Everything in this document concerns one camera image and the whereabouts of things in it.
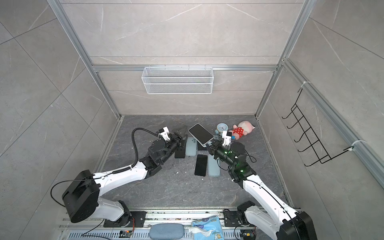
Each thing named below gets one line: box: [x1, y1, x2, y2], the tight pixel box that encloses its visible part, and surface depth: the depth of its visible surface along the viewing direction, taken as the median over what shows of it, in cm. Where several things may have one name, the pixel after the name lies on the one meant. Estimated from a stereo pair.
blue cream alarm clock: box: [214, 122, 229, 137], surface depth 109 cm
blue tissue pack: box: [188, 215, 225, 240], surface depth 67 cm
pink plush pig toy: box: [228, 121, 256, 140], surface depth 106 cm
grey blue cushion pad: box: [149, 223, 185, 240], surface depth 70 cm
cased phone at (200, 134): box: [188, 123, 214, 147], surface depth 75 cm
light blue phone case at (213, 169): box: [207, 154, 221, 177], surface depth 94 cm
